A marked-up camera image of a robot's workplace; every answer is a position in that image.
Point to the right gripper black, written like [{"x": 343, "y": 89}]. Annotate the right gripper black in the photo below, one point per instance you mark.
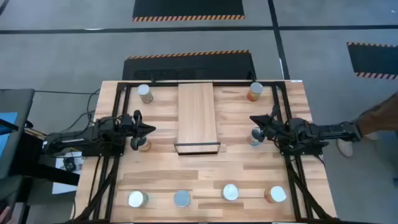
[{"x": 276, "y": 129}]

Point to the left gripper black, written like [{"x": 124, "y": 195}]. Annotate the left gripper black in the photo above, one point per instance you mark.
[{"x": 127, "y": 132}]

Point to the tin can yellow red label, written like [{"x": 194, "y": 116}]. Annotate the tin can yellow red label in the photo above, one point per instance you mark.
[{"x": 145, "y": 147}]

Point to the peaches can blue label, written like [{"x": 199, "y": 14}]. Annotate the peaches can blue label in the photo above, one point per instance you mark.
[{"x": 253, "y": 142}]

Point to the orange green beans can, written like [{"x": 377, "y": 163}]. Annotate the orange green beans can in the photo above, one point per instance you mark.
[
  {"x": 182, "y": 198},
  {"x": 256, "y": 88}
]

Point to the tin can pale label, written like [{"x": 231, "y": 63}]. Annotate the tin can pale label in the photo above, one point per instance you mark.
[{"x": 136, "y": 199}]

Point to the tin can orange label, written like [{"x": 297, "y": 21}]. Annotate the tin can orange label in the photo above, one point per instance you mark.
[{"x": 277, "y": 194}]

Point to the tin can grey-green label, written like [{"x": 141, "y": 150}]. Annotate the tin can grey-green label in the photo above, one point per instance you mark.
[{"x": 230, "y": 192}]

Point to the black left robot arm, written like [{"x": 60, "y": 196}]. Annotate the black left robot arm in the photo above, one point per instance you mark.
[{"x": 71, "y": 140}]

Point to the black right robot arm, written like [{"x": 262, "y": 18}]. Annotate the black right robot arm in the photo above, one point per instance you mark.
[{"x": 326, "y": 130}]

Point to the tin can tan label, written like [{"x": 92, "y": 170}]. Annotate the tin can tan label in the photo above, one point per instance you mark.
[{"x": 143, "y": 90}]

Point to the black mat with hazard stripes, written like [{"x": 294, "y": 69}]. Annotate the black mat with hazard stripes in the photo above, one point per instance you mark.
[
  {"x": 186, "y": 67},
  {"x": 376, "y": 59},
  {"x": 186, "y": 7}
]

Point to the small black device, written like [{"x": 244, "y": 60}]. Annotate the small black device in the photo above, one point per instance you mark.
[{"x": 70, "y": 164}]

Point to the person's shoe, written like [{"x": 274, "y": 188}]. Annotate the person's shoe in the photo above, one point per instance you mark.
[
  {"x": 345, "y": 147},
  {"x": 371, "y": 136}
]

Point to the white paper sheet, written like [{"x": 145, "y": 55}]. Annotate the white paper sheet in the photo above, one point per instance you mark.
[{"x": 62, "y": 186}]

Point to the black stand base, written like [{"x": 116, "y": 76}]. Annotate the black stand base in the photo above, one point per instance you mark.
[{"x": 46, "y": 174}]

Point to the grey side desk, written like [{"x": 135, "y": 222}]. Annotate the grey side desk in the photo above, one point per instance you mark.
[{"x": 23, "y": 124}]

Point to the person's leg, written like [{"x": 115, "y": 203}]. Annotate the person's leg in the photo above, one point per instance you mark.
[{"x": 382, "y": 115}]

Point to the grey chair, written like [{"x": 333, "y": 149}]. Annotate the grey chair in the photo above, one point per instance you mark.
[{"x": 11, "y": 193}]

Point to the person's hand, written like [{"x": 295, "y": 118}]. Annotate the person's hand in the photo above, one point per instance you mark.
[{"x": 4, "y": 216}]

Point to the black aluminium table frame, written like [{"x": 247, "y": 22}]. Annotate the black aluminium table frame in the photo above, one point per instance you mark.
[{"x": 236, "y": 84}]

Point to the wooden shelf with black frame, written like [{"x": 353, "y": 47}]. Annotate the wooden shelf with black frame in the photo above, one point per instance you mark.
[{"x": 197, "y": 118}]

